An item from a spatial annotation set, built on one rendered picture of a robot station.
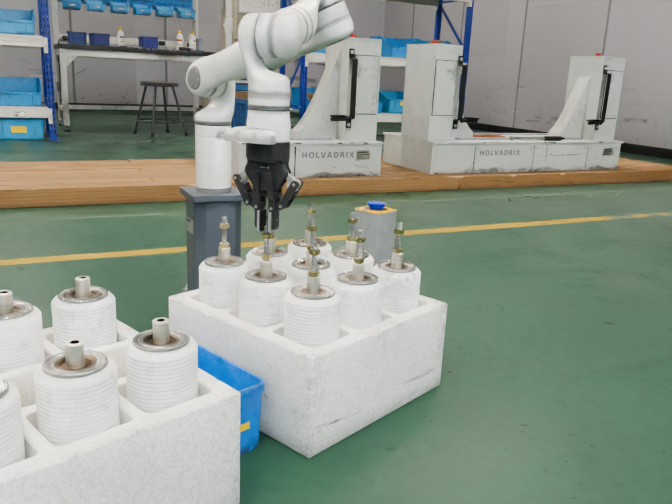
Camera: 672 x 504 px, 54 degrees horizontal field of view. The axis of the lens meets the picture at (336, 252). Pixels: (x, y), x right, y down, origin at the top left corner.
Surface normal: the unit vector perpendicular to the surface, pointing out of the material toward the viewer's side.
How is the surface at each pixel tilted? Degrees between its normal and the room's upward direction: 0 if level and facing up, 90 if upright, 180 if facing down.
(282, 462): 0
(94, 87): 90
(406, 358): 90
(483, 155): 90
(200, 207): 92
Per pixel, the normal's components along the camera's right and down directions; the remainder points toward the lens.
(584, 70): -0.90, 0.07
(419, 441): 0.04, -0.96
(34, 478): 0.71, 0.22
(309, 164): 0.43, 0.25
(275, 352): -0.67, 0.17
